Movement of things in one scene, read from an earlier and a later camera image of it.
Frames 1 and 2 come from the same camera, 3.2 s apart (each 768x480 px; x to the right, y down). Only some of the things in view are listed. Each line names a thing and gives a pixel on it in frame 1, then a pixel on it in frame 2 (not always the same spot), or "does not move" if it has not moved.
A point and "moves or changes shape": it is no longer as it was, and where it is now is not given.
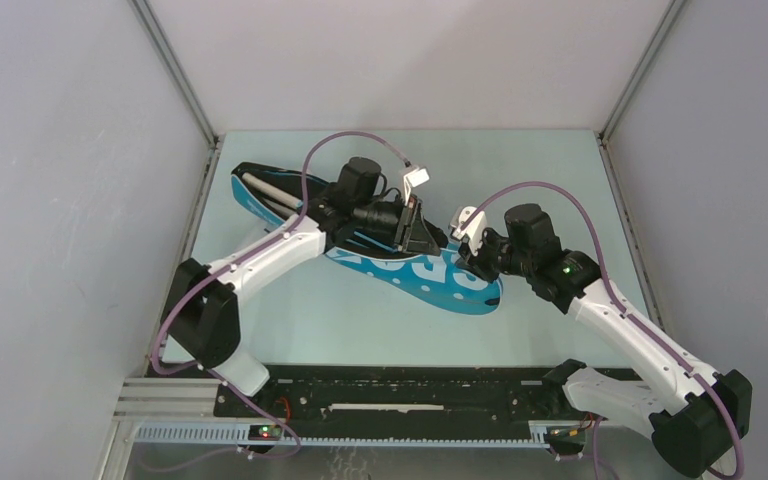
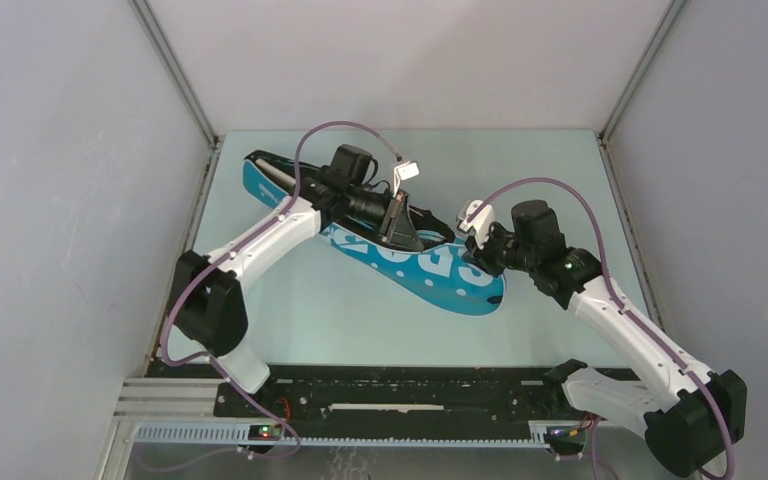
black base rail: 402,395 does not move
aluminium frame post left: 151,20 does not move
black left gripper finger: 425,238 → 405,234
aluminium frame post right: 672,12 does not move
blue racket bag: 370,253 moves or changes shape
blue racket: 273,191 → 276,173
